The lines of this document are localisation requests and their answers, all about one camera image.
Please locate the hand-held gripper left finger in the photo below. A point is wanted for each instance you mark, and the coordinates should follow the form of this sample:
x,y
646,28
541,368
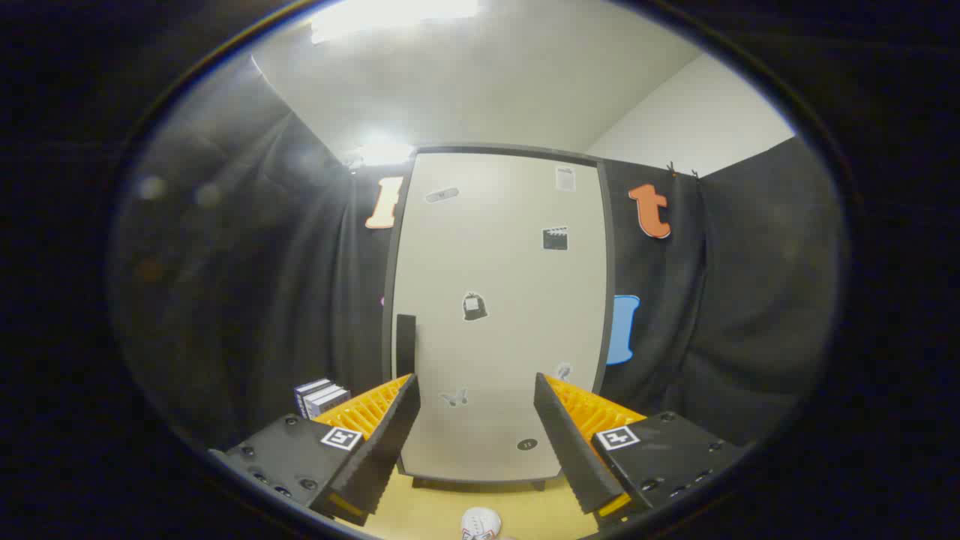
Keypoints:
x,y
382,450

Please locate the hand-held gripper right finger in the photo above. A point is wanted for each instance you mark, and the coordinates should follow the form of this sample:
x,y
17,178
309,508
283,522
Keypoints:
x,y
570,450

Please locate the white shoe cabinet door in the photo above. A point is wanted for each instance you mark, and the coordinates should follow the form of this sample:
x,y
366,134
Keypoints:
x,y
510,360

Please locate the white striped canvas shoe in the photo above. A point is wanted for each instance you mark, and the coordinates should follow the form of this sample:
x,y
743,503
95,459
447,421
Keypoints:
x,y
481,521

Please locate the grey shoe cabinet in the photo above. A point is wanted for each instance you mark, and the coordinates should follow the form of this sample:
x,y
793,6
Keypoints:
x,y
609,285

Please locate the grey book set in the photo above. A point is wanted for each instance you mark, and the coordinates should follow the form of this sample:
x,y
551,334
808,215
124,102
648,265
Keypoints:
x,y
322,399

